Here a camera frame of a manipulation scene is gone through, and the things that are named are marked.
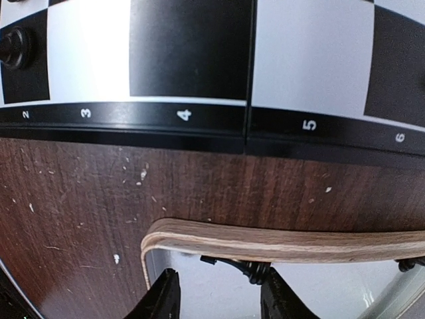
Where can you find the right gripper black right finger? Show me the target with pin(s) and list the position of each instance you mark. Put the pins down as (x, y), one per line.
(279, 301)

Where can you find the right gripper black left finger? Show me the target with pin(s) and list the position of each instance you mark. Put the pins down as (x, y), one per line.
(162, 300)

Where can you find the black chess rook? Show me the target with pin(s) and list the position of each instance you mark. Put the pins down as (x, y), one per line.
(256, 272)

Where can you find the wooden rimmed metal tray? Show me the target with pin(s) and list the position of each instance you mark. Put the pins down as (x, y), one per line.
(336, 275)

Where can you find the black and white chessboard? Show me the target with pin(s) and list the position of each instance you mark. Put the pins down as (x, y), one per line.
(338, 81)

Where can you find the black chess pawn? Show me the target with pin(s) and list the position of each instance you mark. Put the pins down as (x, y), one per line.
(404, 265)
(16, 48)

